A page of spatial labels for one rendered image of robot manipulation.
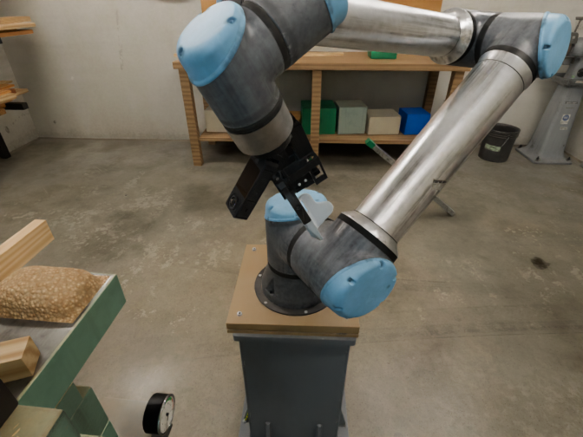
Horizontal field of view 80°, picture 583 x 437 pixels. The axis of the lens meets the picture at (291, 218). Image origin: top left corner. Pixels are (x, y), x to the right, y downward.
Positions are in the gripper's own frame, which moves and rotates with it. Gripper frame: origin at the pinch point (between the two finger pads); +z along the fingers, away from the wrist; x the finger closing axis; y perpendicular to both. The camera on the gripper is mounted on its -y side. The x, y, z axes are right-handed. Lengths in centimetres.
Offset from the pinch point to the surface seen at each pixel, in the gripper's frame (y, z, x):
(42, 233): -37.7, -20.8, 10.3
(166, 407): -36.9, 2.9, -16.6
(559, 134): 231, 225, 102
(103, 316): -32.0, -15.2, -8.0
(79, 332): -32.7, -18.8, -11.5
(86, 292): -31.0, -19.2, -6.3
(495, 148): 180, 215, 119
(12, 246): -39.0, -24.2, 5.9
